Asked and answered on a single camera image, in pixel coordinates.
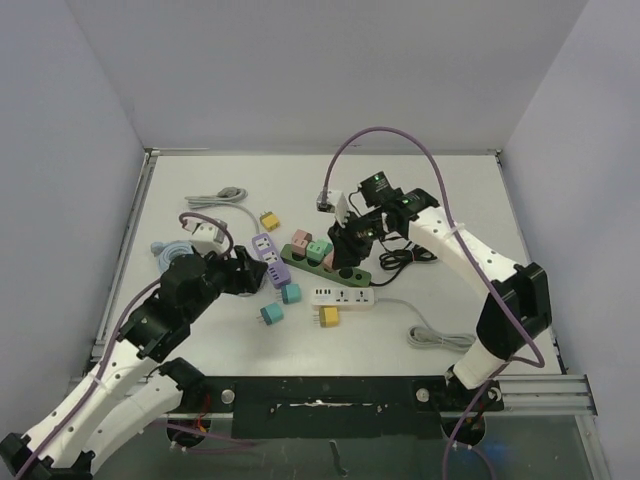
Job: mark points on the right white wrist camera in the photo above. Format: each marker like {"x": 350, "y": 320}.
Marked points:
{"x": 334, "y": 202}

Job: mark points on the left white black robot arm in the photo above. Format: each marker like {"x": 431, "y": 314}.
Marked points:
{"x": 135, "y": 381}

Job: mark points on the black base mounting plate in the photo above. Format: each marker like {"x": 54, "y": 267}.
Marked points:
{"x": 333, "y": 407}

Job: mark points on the teal plug adapter upper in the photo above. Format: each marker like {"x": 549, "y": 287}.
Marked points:
{"x": 290, "y": 293}

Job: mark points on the yellow plug adapter lower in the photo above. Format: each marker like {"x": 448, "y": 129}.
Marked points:
{"x": 327, "y": 317}

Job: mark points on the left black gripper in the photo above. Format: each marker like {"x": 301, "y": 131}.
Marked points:
{"x": 247, "y": 279}

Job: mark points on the purple power strip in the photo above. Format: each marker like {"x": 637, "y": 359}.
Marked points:
{"x": 277, "y": 271}

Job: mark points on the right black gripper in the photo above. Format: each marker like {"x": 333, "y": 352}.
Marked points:
{"x": 348, "y": 252}

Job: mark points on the white power strip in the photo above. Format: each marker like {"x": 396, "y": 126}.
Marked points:
{"x": 346, "y": 298}

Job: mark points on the green plug adapter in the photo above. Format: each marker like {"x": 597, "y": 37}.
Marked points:
{"x": 317, "y": 250}

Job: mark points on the teal plug adapter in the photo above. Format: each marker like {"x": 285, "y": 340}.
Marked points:
{"x": 290, "y": 293}
{"x": 271, "y": 314}

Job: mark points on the pink plug adapter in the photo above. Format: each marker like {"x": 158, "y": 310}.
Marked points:
{"x": 300, "y": 241}
{"x": 328, "y": 261}

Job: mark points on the yellow plug adapter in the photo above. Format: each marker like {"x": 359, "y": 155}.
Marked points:
{"x": 269, "y": 221}
{"x": 327, "y": 317}

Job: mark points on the yellow plug adapter upper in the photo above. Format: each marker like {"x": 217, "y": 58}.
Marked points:
{"x": 269, "y": 221}

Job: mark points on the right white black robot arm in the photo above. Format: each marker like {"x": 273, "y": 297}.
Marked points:
{"x": 516, "y": 298}

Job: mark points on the teal plug adapter lower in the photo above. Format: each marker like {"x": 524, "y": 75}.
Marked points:
{"x": 271, "y": 314}

